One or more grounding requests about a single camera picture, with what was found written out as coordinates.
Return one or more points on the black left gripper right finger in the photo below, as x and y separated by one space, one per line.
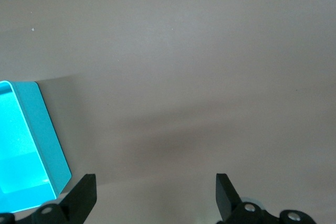
225 197

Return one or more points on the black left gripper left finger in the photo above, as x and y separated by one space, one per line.
78 203

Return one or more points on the teal plastic bin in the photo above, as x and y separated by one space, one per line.
23 142

